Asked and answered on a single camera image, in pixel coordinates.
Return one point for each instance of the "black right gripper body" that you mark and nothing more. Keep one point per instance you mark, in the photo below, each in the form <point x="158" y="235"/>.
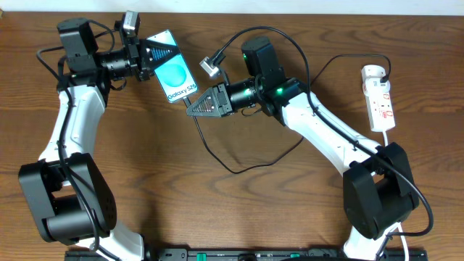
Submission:
<point x="224" y="98"/>

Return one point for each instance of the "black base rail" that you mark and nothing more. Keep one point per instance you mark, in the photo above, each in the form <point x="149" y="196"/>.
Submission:
<point x="223" y="255"/>

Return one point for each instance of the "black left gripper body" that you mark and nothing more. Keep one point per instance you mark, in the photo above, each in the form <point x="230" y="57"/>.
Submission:
<point x="135" y="58"/>

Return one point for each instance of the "white power strip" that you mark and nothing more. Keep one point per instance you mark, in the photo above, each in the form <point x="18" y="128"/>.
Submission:
<point x="380" y="111"/>

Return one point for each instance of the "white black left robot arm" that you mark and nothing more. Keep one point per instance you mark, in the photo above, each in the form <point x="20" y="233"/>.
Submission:
<point x="66" y="193"/>

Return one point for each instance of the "blue Galaxy smartphone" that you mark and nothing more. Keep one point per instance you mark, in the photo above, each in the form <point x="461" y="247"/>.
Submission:
<point x="174" y="76"/>

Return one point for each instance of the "white charger adapter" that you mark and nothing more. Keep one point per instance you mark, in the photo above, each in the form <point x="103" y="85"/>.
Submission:
<point x="374" y="87"/>

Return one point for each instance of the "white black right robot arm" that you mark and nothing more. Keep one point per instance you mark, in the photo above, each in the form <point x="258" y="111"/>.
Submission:
<point x="379" y="190"/>

